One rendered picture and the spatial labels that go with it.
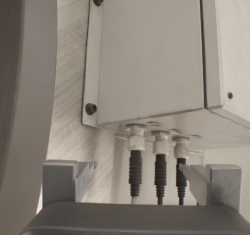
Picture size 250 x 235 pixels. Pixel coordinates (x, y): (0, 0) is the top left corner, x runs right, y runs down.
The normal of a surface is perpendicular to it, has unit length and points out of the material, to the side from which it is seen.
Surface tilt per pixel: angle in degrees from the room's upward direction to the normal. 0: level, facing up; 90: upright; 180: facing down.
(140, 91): 137
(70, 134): 90
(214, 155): 180
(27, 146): 90
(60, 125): 90
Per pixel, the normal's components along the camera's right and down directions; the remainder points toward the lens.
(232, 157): -0.51, 0.50
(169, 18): -0.66, -0.21
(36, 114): 0.76, -0.14
